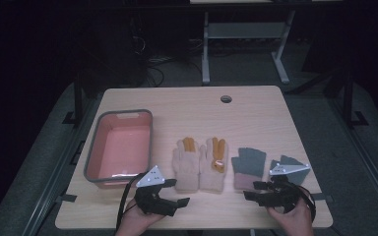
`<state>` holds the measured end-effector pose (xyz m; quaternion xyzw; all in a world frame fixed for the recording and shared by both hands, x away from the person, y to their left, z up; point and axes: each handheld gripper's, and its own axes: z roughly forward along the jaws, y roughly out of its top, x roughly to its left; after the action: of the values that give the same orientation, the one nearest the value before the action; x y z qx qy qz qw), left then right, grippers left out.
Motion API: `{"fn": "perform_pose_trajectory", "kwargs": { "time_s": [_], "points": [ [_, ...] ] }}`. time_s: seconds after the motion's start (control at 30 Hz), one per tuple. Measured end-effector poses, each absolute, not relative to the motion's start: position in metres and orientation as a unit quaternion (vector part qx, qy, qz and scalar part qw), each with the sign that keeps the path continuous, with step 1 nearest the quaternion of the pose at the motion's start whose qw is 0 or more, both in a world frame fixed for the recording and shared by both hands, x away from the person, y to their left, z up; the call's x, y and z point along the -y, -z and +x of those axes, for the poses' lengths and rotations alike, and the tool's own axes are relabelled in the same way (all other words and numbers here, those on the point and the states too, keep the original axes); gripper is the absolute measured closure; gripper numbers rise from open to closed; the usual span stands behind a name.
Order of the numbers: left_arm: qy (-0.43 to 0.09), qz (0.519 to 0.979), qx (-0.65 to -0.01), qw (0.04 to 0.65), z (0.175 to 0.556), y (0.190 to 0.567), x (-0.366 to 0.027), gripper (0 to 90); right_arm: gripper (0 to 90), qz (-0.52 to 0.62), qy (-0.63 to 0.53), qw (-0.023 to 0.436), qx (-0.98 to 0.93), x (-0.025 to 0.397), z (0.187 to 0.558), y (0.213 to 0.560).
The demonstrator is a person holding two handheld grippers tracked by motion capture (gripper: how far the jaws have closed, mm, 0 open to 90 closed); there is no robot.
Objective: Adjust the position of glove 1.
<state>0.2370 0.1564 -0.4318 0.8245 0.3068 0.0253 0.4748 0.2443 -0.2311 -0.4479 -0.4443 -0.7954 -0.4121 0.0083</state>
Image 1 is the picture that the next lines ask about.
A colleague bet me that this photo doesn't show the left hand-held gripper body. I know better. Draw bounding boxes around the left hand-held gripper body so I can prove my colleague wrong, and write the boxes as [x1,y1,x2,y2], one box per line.
[134,165,178,217]

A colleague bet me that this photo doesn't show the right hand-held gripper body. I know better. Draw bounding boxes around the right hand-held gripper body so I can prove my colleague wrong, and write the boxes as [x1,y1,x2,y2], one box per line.
[261,163,312,214]

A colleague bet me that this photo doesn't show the beige orange knit glove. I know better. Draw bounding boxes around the beige orange knit glove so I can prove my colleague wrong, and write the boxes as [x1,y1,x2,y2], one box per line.
[171,137,201,194]

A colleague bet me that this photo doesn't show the pink basin with grey rim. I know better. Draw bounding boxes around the pink basin with grey rim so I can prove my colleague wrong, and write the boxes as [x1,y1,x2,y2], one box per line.
[83,108,155,190]

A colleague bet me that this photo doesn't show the person's right hand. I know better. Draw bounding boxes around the person's right hand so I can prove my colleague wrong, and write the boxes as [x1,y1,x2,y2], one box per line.
[267,196,315,236]

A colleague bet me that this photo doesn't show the person's left hand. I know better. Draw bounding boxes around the person's left hand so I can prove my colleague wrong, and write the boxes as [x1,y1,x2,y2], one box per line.
[115,198,165,236]

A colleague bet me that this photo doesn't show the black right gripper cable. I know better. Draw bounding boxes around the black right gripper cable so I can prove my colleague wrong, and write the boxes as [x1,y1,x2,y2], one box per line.
[293,183,317,221]

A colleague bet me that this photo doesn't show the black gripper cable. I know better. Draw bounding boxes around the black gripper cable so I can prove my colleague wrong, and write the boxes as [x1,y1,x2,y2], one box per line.
[293,183,317,221]
[115,172,146,231]

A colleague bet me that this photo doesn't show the grey strap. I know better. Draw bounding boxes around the grey strap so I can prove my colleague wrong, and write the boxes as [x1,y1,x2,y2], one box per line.
[55,194,79,204]
[309,193,335,203]

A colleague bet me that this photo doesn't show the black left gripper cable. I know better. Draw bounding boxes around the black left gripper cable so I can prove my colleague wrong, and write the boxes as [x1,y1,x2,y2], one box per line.
[115,172,146,231]

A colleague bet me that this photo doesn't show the black stand post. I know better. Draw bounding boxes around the black stand post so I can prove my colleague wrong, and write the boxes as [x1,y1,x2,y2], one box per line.
[342,63,370,128]
[73,67,85,125]

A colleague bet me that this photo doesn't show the black floor cables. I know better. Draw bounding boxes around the black floor cables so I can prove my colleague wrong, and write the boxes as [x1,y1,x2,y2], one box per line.
[144,56,180,89]

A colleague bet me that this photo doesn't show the grey metal desk frame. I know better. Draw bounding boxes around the grey metal desk frame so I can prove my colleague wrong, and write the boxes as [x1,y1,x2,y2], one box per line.
[189,0,344,86]

